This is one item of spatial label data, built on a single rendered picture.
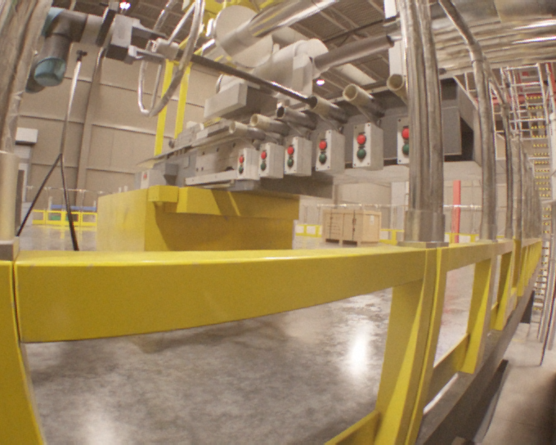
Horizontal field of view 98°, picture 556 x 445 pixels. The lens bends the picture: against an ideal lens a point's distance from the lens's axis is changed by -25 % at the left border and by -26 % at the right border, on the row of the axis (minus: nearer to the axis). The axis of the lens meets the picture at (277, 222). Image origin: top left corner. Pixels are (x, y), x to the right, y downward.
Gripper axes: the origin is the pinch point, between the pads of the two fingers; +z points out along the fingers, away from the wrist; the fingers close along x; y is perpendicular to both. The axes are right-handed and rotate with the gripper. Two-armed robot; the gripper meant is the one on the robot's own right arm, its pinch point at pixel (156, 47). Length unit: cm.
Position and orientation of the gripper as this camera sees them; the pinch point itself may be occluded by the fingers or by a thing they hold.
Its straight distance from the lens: 92.2
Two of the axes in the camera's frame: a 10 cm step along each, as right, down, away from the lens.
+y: -6.4, 3.4, 6.9
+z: 7.4, 0.4, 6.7
